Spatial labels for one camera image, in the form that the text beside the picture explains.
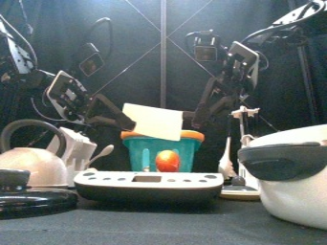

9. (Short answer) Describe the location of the white paper sheet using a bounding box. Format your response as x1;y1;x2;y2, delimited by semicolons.
122;102;186;143

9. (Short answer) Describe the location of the white utensil rack stand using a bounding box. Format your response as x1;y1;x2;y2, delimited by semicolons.
230;105;262;189

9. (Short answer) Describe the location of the white toy spoon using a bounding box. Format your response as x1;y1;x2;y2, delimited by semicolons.
83;144;116;170

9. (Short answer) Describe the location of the white toy utensil block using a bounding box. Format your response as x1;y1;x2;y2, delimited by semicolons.
44;126;99;187

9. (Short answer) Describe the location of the teal basket with orange rim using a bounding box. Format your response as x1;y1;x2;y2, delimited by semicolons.
119;128;206;173

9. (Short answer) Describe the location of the dark tripod leg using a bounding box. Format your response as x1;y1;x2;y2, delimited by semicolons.
295;41;322;126

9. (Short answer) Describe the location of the orange red toy vegetable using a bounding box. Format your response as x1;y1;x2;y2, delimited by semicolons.
155;149;182;173

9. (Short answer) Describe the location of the white toy spatula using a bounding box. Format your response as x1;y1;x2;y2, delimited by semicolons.
218;136;237;180

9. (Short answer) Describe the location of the white toy control panel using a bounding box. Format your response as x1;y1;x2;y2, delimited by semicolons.
74;169;225;204

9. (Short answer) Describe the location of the beige dish with black knob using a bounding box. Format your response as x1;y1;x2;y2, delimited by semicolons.
221;175;262;202

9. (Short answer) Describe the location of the black lid with knob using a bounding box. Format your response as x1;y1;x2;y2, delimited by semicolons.
0;168;79;221

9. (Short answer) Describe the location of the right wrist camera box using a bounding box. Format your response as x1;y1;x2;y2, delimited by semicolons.
194;30;222;63

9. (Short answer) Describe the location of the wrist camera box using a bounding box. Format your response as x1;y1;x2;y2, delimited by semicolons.
194;30;222;63
76;42;106;78

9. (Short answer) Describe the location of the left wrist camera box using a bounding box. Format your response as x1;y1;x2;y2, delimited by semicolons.
76;42;106;78

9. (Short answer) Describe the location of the black right camera cable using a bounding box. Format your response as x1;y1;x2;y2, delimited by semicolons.
184;30;215;50

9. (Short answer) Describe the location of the black camera cable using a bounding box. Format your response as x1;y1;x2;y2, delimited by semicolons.
184;30;215;50
84;16;115;61

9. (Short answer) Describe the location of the grey vertical frame pole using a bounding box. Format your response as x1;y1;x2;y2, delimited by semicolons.
160;0;167;109

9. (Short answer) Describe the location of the white kettle with black handle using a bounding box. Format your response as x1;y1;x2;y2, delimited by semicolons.
0;118;71;189

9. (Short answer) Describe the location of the black left camera cable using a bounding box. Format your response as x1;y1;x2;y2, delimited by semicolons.
84;16;115;61

